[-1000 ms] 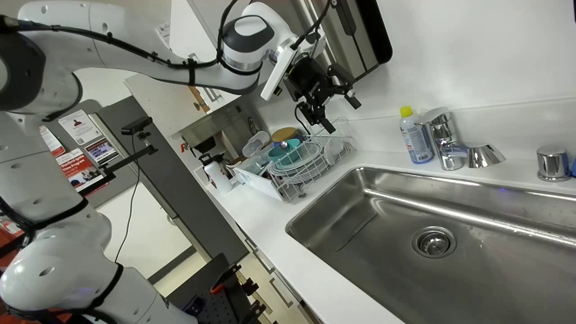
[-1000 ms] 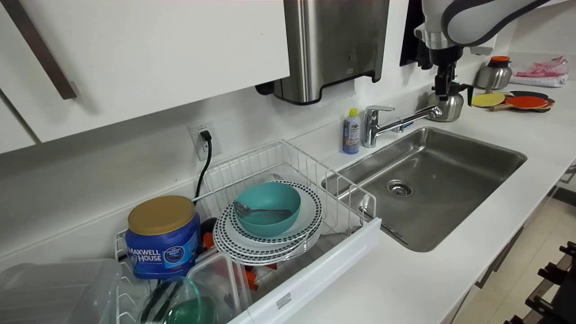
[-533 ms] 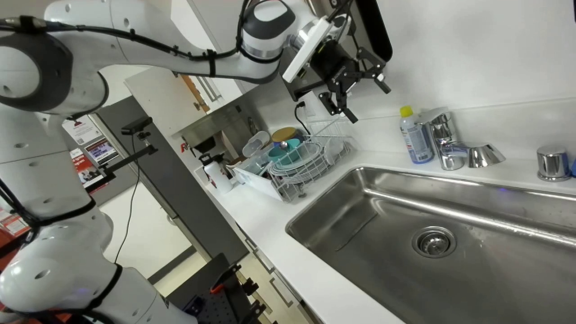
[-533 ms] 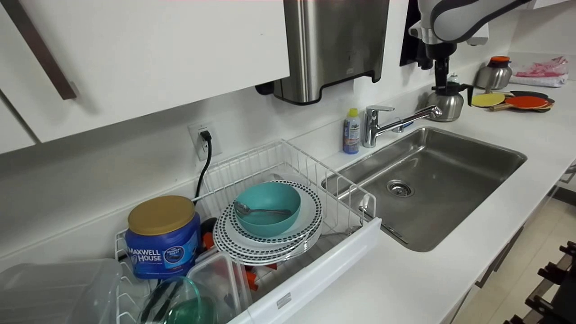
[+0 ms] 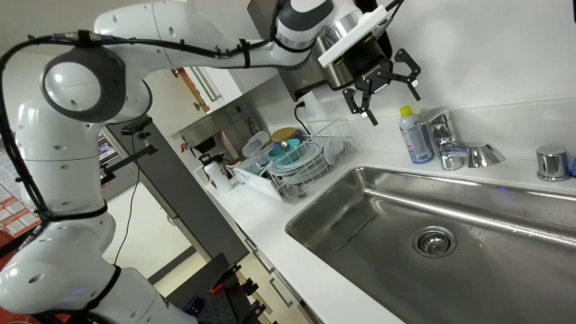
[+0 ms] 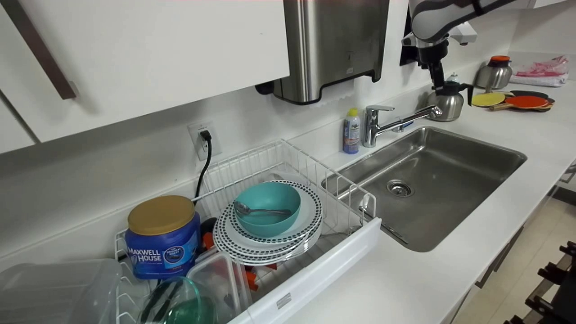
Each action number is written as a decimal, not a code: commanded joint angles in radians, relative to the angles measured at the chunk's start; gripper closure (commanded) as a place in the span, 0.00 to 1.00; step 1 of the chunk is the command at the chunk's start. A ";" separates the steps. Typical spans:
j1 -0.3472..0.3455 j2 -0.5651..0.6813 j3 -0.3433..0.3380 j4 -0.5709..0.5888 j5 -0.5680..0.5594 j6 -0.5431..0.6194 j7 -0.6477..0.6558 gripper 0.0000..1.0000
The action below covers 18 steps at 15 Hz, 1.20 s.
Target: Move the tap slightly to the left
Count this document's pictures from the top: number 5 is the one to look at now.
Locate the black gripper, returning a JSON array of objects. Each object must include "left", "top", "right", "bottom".
[{"left": 341, "top": 35, "right": 422, "bottom": 128}]

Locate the chrome sink tap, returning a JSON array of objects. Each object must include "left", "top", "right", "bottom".
[{"left": 426, "top": 108, "right": 507, "bottom": 173}]

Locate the brown round lid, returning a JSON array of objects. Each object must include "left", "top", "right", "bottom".
[{"left": 269, "top": 126, "right": 302, "bottom": 146}]

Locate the teal bowl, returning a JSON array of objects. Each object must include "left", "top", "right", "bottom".
[{"left": 266, "top": 139, "right": 305, "bottom": 171}]

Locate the clear plastic container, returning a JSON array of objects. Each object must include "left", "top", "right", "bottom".
[{"left": 241, "top": 132, "right": 273, "bottom": 162}]

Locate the grey countertop appliance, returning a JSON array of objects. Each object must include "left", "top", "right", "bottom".
[{"left": 178, "top": 107, "right": 268, "bottom": 164}]

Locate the white drainboard tray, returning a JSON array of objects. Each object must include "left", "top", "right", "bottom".
[{"left": 230, "top": 166, "right": 289, "bottom": 204}]

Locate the round metal sink drain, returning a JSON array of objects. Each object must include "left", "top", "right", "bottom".
[{"left": 410, "top": 224, "right": 458, "bottom": 261}]

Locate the chrome cylinder cap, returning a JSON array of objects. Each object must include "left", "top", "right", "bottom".
[{"left": 534, "top": 144, "right": 570, "bottom": 184}]

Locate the black coffee maker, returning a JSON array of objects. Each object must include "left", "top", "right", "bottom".
[{"left": 196, "top": 135, "right": 228, "bottom": 177}]

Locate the stainless steel sink basin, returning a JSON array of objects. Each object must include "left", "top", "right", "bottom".
[{"left": 284, "top": 164, "right": 576, "bottom": 324}]

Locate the beige base cabinet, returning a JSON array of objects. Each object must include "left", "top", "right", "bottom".
[{"left": 230, "top": 222, "right": 329, "bottom": 324}]

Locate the red black clamp tool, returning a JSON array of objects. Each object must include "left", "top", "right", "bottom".
[{"left": 208, "top": 263, "right": 242, "bottom": 297}]

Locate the black perforated breadboard table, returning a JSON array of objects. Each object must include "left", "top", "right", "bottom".
[{"left": 165, "top": 252, "right": 268, "bottom": 324}]

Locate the black plug and cord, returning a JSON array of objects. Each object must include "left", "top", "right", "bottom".
[{"left": 291, "top": 99, "right": 314, "bottom": 137}]

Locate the white wire dish rack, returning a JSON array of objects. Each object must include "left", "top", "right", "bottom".
[{"left": 262, "top": 117, "right": 356, "bottom": 204}]

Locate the white wall cabinet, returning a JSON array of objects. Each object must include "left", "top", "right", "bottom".
[{"left": 176, "top": 63, "right": 244, "bottom": 116}]

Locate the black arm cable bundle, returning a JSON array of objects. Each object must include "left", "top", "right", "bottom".
[{"left": 0, "top": 29, "right": 289, "bottom": 227}]

